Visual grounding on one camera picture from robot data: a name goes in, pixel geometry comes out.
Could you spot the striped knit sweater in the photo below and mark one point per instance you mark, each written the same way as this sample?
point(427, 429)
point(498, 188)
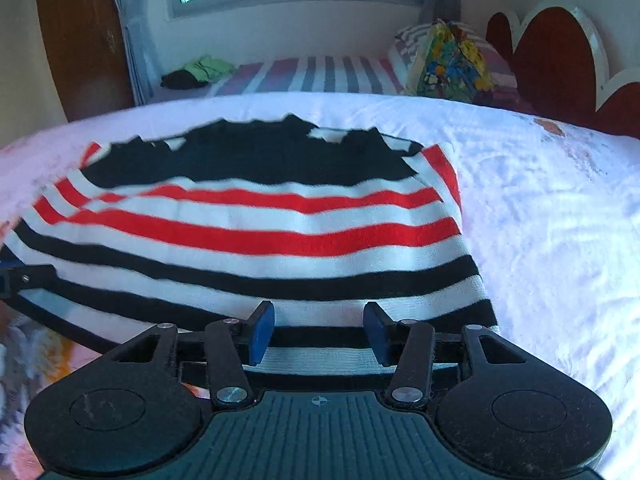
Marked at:
point(250, 210)

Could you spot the green cloth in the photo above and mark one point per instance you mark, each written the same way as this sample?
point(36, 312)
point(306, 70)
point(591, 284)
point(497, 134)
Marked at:
point(207, 67)

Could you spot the red and white headboard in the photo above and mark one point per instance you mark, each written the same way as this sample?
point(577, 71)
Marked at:
point(555, 55)

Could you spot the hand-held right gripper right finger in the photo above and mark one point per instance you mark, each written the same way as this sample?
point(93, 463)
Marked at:
point(376, 332)

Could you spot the brown wooden door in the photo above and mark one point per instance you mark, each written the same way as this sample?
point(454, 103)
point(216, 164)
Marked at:
point(80, 35)

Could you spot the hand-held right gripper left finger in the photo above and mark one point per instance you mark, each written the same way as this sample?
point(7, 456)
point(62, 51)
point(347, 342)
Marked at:
point(261, 332)

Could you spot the striped pillow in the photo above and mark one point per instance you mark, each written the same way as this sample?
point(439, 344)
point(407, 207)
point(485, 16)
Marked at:
point(497, 67)

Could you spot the colourful floral pillow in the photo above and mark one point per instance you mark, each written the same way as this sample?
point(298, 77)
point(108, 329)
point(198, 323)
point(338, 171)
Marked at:
point(450, 65)

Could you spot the striped mattress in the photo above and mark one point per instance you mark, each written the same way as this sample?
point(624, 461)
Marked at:
point(310, 75)

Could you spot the black cloth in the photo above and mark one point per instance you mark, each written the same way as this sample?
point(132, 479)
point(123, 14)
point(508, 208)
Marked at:
point(180, 80)

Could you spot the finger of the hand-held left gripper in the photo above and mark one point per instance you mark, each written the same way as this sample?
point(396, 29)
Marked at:
point(30, 280)

